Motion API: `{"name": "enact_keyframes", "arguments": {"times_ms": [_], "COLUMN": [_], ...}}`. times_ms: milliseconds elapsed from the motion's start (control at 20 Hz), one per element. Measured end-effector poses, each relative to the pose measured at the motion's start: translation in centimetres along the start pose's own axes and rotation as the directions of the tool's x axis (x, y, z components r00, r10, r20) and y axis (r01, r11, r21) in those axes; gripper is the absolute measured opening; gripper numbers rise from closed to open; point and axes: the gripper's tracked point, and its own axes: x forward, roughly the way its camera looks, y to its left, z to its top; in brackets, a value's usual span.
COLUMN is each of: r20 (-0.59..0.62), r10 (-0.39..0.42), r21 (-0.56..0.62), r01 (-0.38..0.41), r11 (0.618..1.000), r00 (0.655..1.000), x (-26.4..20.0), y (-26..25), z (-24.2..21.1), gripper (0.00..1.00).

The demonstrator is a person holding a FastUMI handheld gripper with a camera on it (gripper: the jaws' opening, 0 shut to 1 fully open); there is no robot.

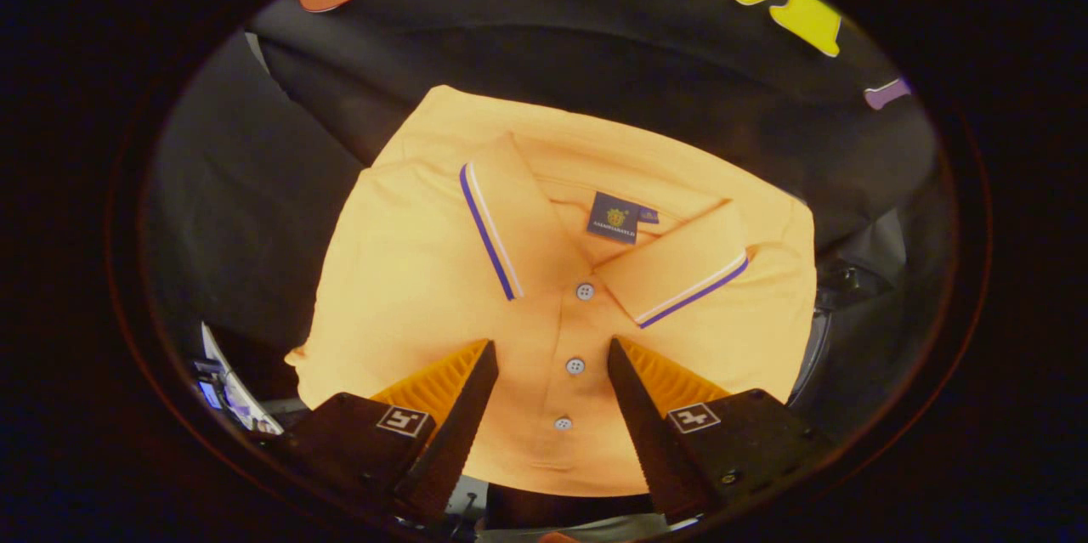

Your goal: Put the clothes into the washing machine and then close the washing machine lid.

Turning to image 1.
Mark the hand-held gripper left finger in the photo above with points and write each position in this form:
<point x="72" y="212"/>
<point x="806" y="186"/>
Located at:
<point x="455" y="441"/>

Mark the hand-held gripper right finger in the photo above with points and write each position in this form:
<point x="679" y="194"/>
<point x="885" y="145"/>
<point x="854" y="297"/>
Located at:
<point x="650" y="441"/>

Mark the orange polo shirt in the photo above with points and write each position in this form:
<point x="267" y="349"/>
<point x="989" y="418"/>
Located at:
<point x="408" y="271"/>

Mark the grey washing machine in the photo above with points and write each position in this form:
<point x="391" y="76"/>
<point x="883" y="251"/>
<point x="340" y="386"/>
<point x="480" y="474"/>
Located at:
<point x="837" y="281"/>

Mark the white device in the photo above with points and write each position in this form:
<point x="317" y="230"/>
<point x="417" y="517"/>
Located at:
<point x="234" y="390"/>

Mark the black backdrop cloth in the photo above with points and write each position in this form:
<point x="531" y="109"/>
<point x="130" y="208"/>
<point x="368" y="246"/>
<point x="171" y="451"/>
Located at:
<point x="552" y="33"/>

